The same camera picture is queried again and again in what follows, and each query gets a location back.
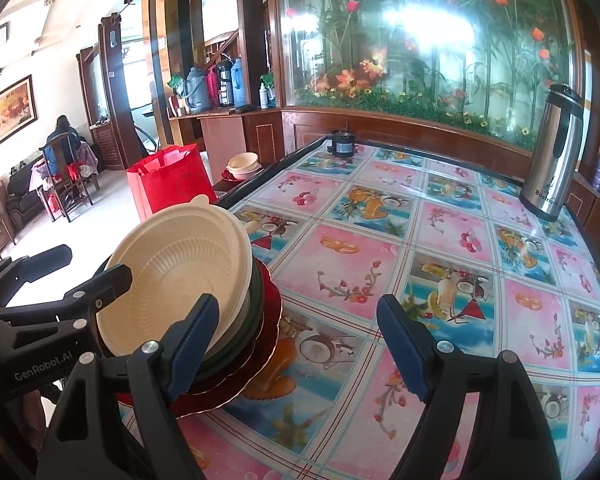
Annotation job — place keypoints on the red scalloped plate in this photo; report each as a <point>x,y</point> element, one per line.
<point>230,395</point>

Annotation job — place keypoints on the red thermos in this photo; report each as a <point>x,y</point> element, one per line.
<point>211,85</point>

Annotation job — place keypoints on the white spray bottle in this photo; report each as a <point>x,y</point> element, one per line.
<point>263,96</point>

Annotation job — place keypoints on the black thermos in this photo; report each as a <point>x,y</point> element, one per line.
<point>224,84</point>

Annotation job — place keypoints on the low wooden cabinet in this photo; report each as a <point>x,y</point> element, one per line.
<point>585,205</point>

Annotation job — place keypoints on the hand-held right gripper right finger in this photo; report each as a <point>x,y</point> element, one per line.
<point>405,350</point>

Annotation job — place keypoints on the blue thermos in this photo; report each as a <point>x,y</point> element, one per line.
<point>237,85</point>

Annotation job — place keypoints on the cloth-covered dining table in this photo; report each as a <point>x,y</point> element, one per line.
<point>89,160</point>

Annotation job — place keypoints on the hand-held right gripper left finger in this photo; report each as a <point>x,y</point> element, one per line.
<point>190,350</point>

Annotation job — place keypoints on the framed wall painting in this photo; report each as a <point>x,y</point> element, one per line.
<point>5,112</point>

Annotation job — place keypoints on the black electric motor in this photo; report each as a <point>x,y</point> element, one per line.
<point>342,144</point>

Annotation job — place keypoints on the white bowl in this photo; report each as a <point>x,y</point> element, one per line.
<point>239,325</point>

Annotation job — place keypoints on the wooden sideboard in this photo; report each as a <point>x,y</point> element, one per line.
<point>265,135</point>

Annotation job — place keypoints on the dark green bowl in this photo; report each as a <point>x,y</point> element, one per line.
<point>255,332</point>

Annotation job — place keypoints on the stainless steel thermos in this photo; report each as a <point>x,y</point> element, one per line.
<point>550,170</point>

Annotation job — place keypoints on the cream patterned plastic bowl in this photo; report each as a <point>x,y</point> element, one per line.
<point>170,260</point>

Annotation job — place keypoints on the red shopping bag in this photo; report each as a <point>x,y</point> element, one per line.
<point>172,185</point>

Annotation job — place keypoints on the dark sofa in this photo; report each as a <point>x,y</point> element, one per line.
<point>20,197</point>

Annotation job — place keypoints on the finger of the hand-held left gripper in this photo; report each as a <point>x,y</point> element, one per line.
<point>110,282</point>
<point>40,262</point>

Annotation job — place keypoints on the black pouch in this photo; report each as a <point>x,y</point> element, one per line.
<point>243,108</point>

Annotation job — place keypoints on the grey water jug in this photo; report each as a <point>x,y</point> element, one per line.
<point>197,89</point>

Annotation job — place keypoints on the floral glass wooden partition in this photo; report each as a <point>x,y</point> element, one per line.
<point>430,35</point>

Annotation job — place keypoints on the wooden chair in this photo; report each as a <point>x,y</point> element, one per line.
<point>67,185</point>

